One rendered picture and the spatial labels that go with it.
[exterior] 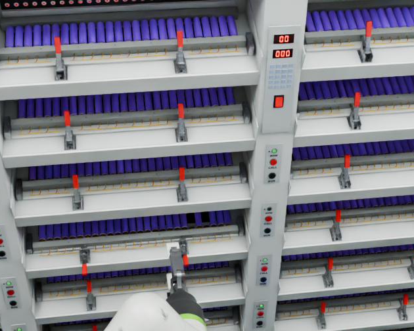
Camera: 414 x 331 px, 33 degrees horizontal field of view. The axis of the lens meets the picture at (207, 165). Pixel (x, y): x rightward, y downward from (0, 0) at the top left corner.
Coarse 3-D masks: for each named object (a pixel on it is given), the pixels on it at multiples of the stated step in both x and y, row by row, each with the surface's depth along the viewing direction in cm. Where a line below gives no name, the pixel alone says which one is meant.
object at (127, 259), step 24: (240, 216) 194; (24, 240) 186; (192, 240) 192; (240, 240) 193; (24, 264) 183; (48, 264) 186; (72, 264) 186; (96, 264) 186; (120, 264) 187; (144, 264) 189; (168, 264) 191
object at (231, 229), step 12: (204, 228) 192; (216, 228) 192; (228, 228) 192; (60, 240) 187; (72, 240) 187; (84, 240) 187; (96, 240) 188; (108, 240) 188; (120, 240) 188; (132, 240) 189; (144, 240) 190; (216, 240) 191
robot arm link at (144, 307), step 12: (132, 300) 130; (144, 300) 129; (156, 300) 130; (120, 312) 130; (132, 312) 128; (144, 312) 128; (156, 312) 128; (168, 312) 130; (108, 324) 131; (120, 324) 128; (132, 324) 127; (144, 324) 127; (156, 324) 128; (168, 324) 129; (180, 324) 132
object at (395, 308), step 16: (288, 304) 218; (304, 304) 219; (320, 304) 219; (336, 304) 219; (352, 304) 221; (368, 304) 222; (384, 304) 222; (400, 304) 221; (288, 320) 218; (304, 320) 218; (320, 320) 218; (336, 320) 219; (352, 320) 219; (368, 320) 219; (384, 320) 220; (400, 320) 220
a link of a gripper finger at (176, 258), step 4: (180, 248) 161; (172, 252) 160; (176, 252) 160; (180, 252) 160; (172, 256) 159; (176, 256) 159; (180, 256) 159; (172, 260) 158; (176, 260) 158; (180, 260) 158; (172, 264) 156; (176, 264) 156; (180, 264) 157; (172, 268) 156; (176, 268) 155; (180, 268) 156; (176, 272) 154; (184, 272) 154; (176, 276) 153; (184, 276) 153
